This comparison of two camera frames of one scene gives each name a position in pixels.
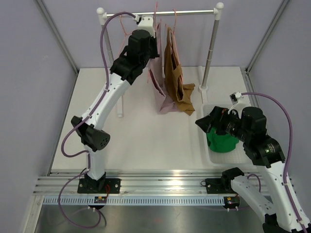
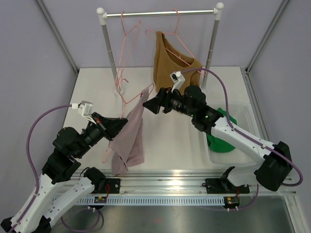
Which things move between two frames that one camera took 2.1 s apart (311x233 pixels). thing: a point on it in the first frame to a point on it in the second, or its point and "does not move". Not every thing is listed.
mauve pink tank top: x=156 y=83 to x=127 y=148
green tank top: x=221 y=143 does not move
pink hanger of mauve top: x=155 y=17 to x=152 y=85
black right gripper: x=216 y=118 to x=164 y=98
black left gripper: x=152 y=40 to x=110 y=127
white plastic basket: x=237 y=158 does not move
